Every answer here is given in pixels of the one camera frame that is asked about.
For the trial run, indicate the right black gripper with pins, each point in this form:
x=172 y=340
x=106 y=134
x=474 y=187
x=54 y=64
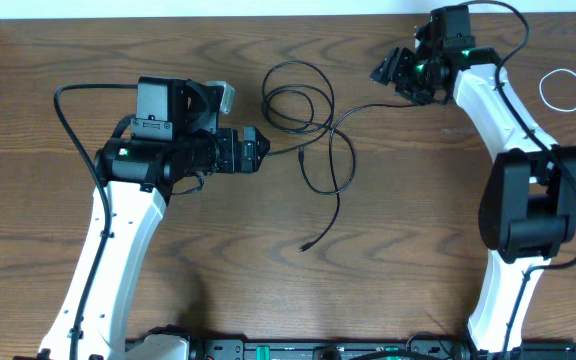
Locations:
x=395 y=63

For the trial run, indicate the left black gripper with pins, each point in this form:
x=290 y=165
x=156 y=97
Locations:
x=249 y=162

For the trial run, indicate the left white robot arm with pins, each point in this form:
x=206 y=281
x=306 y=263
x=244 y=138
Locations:
x=173 y=134

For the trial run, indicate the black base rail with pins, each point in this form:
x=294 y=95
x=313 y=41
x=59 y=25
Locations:
x=358 y=350

